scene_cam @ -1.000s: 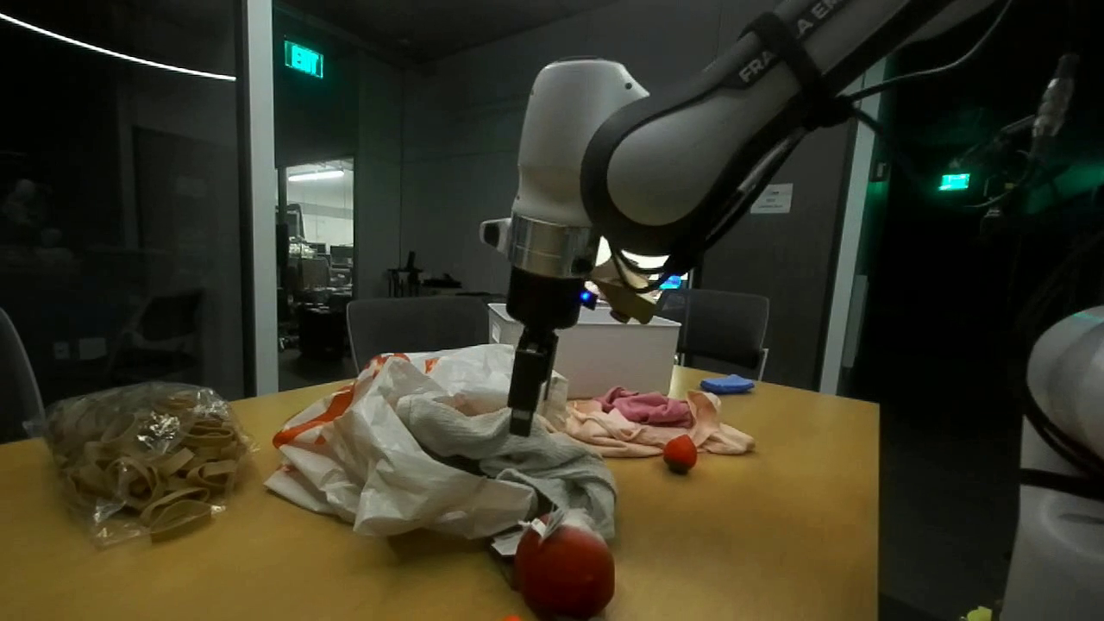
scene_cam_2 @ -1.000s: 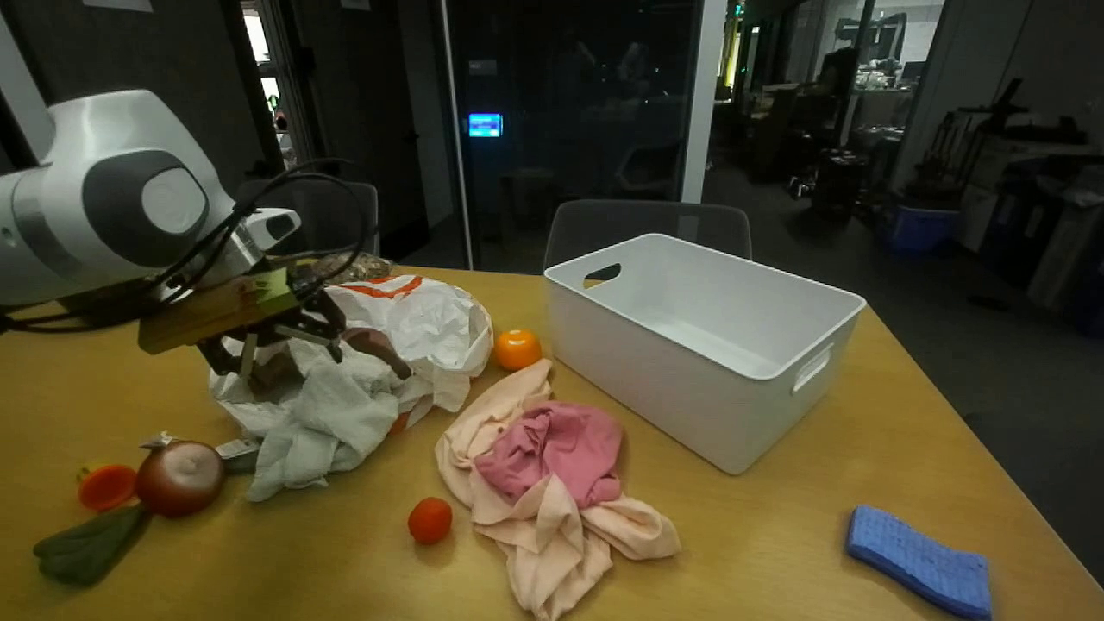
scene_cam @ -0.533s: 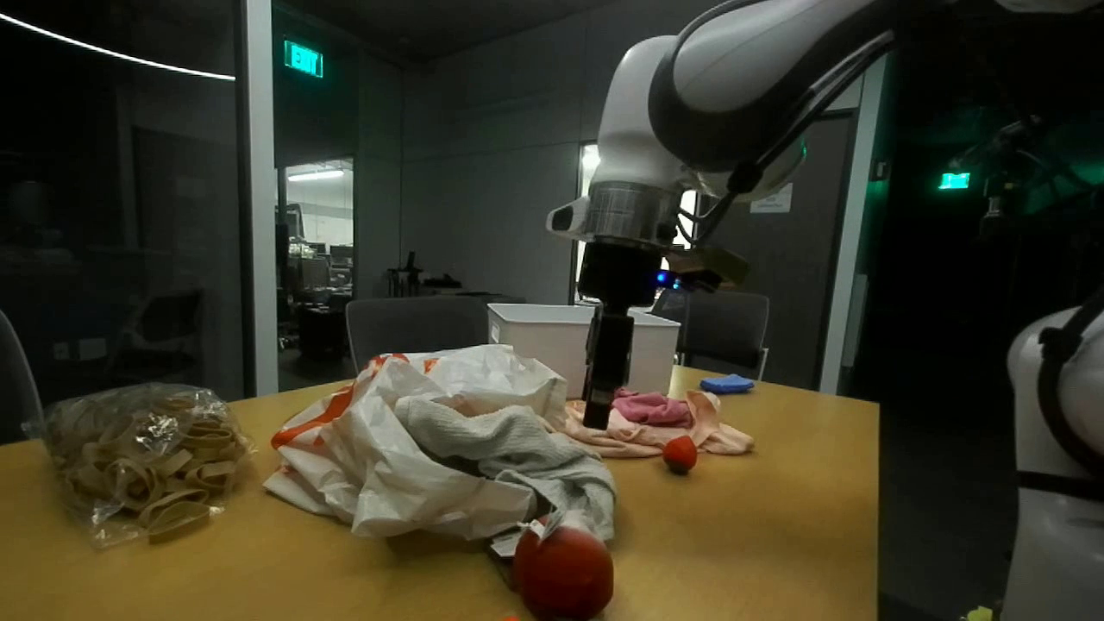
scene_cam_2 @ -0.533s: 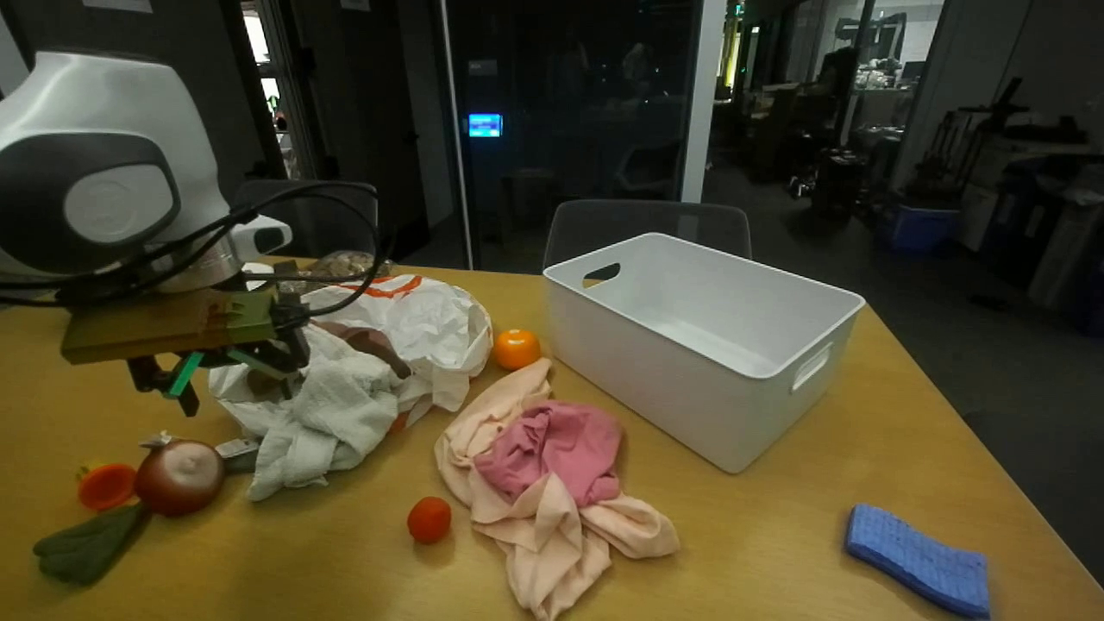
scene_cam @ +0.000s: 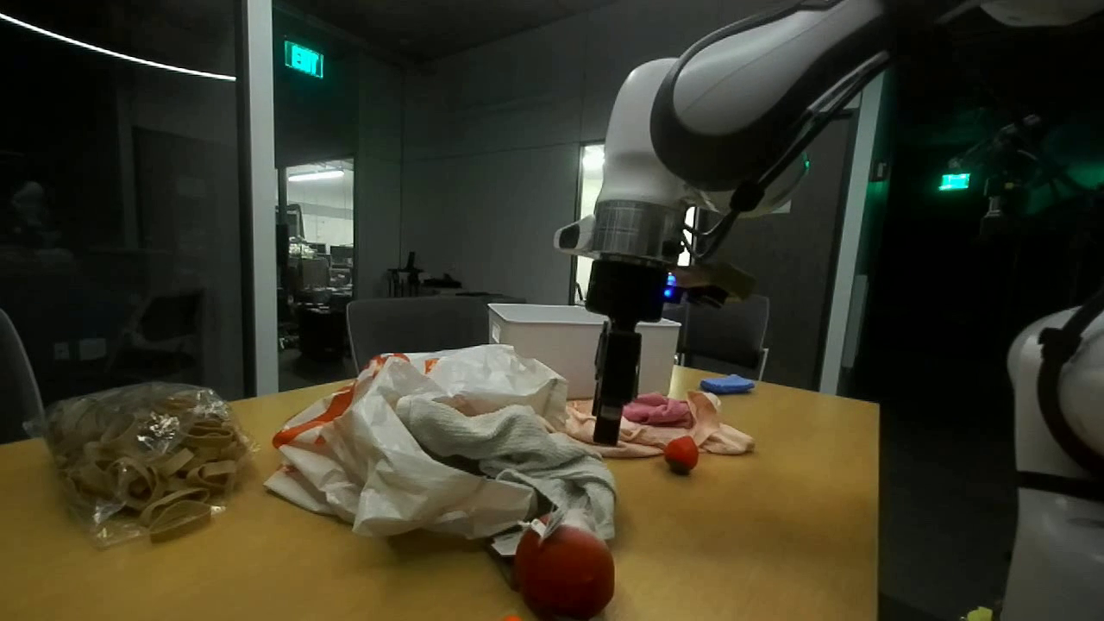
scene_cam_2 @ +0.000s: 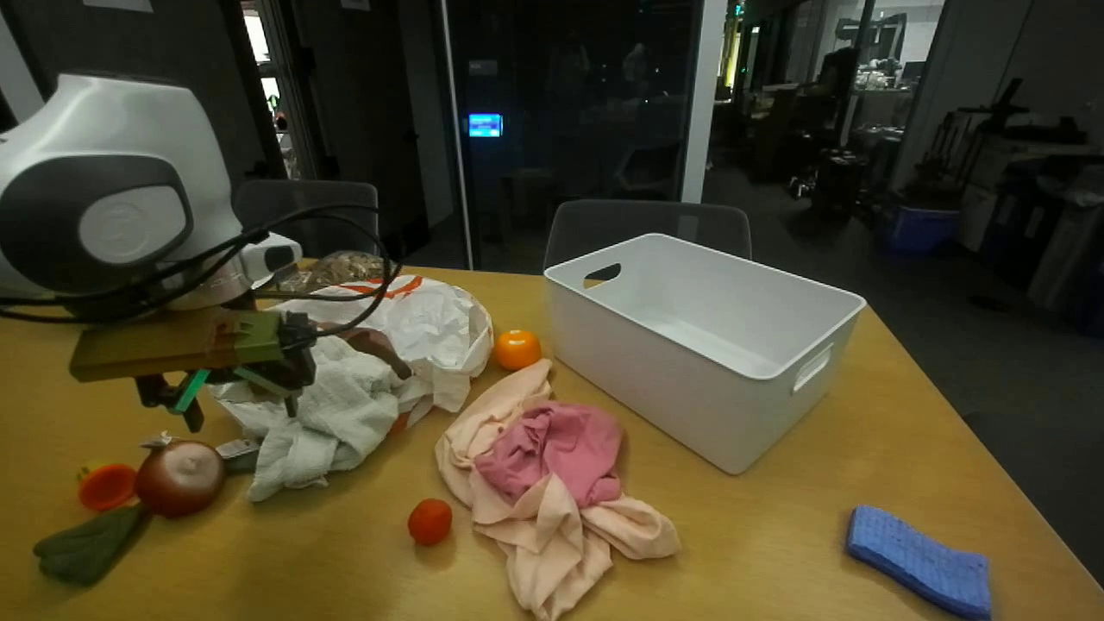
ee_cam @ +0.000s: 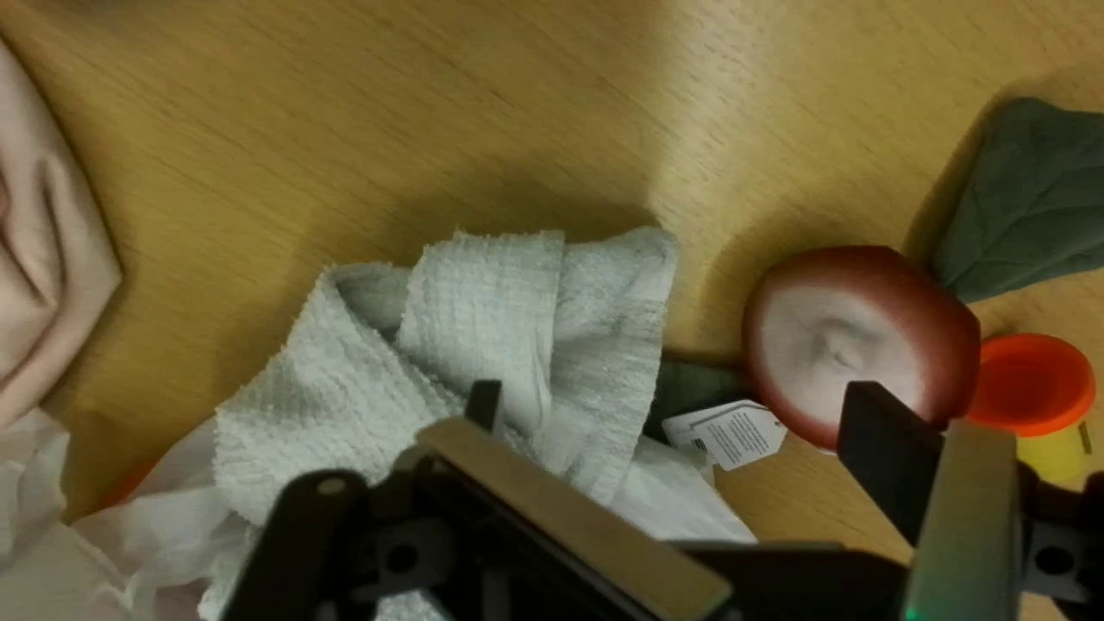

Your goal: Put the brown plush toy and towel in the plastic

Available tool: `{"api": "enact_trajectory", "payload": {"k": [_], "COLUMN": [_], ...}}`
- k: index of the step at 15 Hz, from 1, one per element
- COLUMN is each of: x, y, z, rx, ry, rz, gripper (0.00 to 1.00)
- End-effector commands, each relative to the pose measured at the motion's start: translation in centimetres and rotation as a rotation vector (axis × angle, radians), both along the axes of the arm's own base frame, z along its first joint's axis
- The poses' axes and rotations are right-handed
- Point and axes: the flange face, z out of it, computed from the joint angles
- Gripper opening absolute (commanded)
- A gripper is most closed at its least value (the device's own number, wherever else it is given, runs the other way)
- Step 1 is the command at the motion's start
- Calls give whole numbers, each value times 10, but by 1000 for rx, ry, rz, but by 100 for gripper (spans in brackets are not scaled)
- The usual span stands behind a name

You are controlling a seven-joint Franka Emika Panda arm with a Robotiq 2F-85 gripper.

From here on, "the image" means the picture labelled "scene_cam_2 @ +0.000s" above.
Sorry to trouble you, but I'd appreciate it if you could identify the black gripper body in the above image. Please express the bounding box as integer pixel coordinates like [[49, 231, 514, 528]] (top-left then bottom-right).
[[130, 369, 219, 411]]

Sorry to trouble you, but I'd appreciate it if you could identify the white towel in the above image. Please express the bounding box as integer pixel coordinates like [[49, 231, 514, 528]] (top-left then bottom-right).
[[213, 333, 406, 509]]

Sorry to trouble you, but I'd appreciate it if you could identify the red tomato toy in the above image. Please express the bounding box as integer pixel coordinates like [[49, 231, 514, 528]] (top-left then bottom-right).
[[75, 458, 141, 515]]

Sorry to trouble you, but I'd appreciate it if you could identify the small green white-labelled packet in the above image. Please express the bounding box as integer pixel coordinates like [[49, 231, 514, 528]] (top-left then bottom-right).
[[213, 434, 266, 475]]

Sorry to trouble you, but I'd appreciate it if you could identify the red apple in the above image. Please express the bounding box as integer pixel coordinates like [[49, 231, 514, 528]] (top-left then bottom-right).
[[136, 434, 227, 521]]

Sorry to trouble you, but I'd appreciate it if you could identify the clear bag of rubber bands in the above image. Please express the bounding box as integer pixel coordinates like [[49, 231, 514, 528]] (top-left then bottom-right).
[[274, 247, 390, 298]]

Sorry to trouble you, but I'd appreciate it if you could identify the small red tomato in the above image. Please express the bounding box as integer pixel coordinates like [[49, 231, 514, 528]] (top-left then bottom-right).
[[404, 496, 454, 550]]

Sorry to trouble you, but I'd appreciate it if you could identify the white plastic shopping bag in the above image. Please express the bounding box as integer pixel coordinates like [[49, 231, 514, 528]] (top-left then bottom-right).
[[244, 272, 496, 422]]

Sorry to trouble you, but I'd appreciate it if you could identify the orange tangerine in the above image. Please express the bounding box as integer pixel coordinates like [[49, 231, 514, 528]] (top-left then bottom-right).
[[492, 326, 545, 375]]

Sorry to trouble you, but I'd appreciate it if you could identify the magenta pink cloth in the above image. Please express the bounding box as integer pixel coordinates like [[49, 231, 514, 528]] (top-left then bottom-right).
[[472, 400, 627, 510]]

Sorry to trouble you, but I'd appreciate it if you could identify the pink meat package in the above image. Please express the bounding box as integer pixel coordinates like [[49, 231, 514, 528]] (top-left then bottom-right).
[[431, 354, 684, 621]]

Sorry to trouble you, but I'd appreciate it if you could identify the small blue lit screen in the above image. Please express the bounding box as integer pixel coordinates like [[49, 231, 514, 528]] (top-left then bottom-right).
[[461, 109, 507, 143]]

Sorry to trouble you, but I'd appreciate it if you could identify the white plastic storage bin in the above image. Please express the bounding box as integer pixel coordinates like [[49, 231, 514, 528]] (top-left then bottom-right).
[[542, 231, 869, 475]]

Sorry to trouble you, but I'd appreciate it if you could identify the blue sponge cloth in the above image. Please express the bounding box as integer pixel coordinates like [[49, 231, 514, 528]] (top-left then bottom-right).
[[845, 505, 997, 621]]

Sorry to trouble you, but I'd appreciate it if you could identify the tan wrist camera bar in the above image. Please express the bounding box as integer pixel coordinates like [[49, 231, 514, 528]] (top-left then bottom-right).
[[66, 308, 321, 395]]

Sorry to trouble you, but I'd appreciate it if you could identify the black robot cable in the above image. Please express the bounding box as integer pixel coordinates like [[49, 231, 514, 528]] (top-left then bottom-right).
[[0, 204, 400, 339]]

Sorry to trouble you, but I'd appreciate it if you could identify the white window frame post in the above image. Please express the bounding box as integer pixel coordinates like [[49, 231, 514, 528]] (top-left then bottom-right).
[[677, 0, 730, 206]]

